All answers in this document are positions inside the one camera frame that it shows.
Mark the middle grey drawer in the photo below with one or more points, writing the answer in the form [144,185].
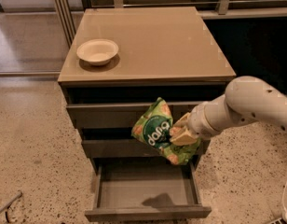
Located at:
[117,148]

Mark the grey metal floor bar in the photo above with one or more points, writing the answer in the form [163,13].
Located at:
[7,204]

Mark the top grey drawer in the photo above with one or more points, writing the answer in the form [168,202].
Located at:
[104,116]

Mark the grey drawer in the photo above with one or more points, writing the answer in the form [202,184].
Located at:
[104,116]
[138,189]
[117,148]

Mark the green rice chip bag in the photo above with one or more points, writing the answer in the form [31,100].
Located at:
[155,129]

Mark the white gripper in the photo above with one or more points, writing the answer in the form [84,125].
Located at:
[197,122]

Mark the white paper bowl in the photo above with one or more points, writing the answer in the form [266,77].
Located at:
[97,52]

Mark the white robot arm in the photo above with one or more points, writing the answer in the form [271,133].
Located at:
[246,100]

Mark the bottom grey drawer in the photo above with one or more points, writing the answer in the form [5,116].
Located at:
[138,189]

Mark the grey drawer cabinet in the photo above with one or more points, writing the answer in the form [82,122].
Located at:
[165,52]

